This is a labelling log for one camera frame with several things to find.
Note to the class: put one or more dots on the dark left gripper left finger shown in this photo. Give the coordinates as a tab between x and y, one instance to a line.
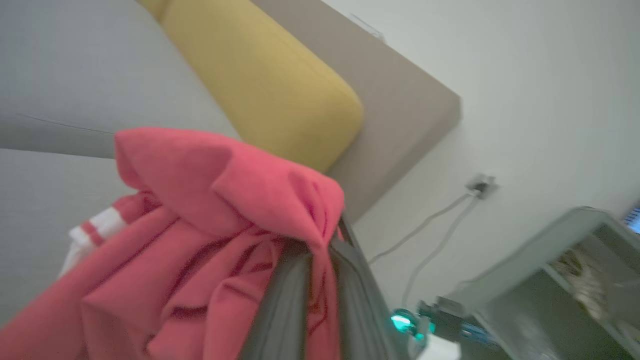
285	320

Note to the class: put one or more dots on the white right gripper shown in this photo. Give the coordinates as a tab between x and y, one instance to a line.
435	350

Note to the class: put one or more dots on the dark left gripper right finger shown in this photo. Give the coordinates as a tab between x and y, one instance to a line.
365	325

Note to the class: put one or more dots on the red jersey with white trim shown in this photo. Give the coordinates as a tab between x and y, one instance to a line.
190	200

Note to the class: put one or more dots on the white framed glass cabinet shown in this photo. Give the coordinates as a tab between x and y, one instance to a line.
550	280

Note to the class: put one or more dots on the taupe sofa back panel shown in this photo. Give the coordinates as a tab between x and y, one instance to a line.
400	100

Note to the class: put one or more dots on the small blue object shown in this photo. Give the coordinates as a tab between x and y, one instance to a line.
634	220

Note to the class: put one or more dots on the yellow sofa back cushion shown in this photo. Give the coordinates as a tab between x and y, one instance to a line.
270	80
152	7

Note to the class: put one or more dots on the grey sofa seat cushion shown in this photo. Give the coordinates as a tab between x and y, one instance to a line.
75	60

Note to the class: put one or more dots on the white wall socket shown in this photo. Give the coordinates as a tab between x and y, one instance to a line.
481	185

